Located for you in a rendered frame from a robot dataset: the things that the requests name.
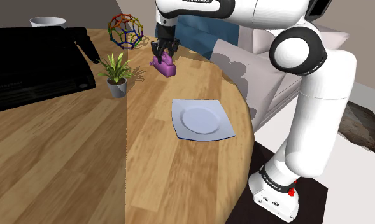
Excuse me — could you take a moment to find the white square plate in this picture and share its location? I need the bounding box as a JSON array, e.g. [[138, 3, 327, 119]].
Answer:
[[170, 98, 237, 143]]

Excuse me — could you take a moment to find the brown rug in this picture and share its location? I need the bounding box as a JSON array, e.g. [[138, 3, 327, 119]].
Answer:
[[337, 100, 375, 155]]

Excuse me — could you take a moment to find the round wooden table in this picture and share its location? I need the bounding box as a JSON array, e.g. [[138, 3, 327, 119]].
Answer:
[[0, 28, 256, 224]]

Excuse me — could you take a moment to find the purple teapot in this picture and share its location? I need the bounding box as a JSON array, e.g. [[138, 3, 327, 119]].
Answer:
[[148, 51, 178, 78]]

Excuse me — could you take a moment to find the dark robot stand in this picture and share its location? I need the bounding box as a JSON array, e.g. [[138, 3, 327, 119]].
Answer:
[[225, 141, 329, 224]]

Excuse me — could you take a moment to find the white bowl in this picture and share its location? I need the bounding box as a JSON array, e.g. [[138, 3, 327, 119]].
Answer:
[[29, 16, 67, 29]]

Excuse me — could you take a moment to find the multicoloured wireframe ball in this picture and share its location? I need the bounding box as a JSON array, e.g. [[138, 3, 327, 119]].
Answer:
[[107, 12, 145, 50]]

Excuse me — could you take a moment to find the pale sofa with blue throw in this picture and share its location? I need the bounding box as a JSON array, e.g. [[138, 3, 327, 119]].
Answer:
[[155, 15, 351, 132]]

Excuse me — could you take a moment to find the large black flat appliance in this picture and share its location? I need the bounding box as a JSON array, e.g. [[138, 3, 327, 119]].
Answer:
[[0, 25, 97, 115]]

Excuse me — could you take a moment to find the black elongated block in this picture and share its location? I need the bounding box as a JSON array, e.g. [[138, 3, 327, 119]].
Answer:
[[65, 27, 102, 65]]

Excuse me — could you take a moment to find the green potted plant grey pot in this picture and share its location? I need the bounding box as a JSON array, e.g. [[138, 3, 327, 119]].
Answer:
[[96, 52, 136, 99]]

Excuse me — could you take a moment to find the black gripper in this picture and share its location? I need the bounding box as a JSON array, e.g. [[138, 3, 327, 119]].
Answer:
[[150, 25, 181, 62]]

